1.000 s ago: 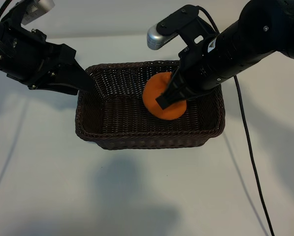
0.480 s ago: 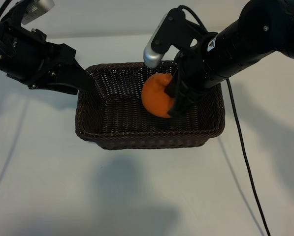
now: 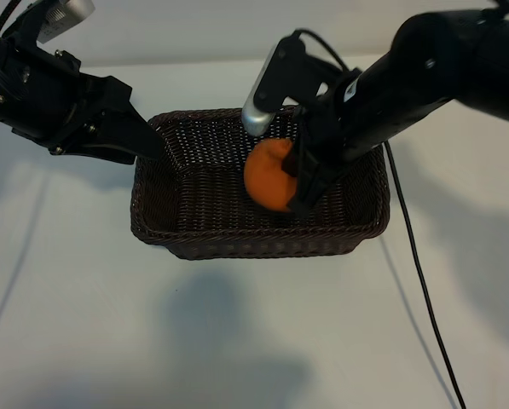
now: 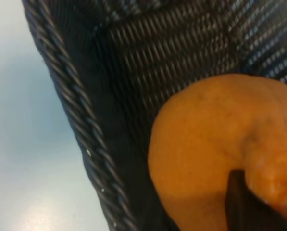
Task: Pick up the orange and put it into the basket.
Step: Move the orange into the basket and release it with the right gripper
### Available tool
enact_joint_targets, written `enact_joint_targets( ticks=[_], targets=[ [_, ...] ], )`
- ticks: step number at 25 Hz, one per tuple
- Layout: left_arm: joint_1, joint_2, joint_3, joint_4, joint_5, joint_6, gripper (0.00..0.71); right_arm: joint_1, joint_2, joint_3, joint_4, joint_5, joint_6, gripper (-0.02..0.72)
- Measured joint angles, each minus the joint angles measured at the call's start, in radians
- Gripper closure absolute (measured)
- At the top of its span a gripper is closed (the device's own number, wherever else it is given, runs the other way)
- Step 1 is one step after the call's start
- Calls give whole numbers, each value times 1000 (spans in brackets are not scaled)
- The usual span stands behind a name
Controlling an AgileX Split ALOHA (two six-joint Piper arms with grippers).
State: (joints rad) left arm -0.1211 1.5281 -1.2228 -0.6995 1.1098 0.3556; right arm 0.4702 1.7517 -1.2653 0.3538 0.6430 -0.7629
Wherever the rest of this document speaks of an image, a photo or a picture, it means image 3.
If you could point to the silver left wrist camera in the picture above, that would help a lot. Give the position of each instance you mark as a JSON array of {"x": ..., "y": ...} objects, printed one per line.
[{"x": 73, "y": 8}]

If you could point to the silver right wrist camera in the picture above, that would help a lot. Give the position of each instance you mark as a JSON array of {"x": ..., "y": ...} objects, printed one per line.
[{"x": 258, "y": 115}]

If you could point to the dark brown wicker basket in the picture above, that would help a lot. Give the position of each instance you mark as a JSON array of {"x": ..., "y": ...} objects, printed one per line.
[{"x": 220, "y": 213}]

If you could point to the orange fruit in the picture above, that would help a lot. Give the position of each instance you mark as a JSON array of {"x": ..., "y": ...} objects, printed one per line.
[{"x": 264, "y": 174}]

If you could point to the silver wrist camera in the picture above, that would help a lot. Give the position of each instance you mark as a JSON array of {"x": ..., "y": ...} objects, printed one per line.
[
  {"x": 258, "y": 115},
  {"x": 73, "y": 8}
]

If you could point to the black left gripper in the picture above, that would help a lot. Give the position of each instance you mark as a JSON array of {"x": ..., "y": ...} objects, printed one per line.
[{"x": 36, "y": 93}]

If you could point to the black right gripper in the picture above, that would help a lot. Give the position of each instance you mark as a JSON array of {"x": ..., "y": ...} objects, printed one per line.
[{"x": 365, "y": 111}]

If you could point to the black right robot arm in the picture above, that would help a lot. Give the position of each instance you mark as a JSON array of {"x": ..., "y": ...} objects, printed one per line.
[{"x": 484, "y": 55}]

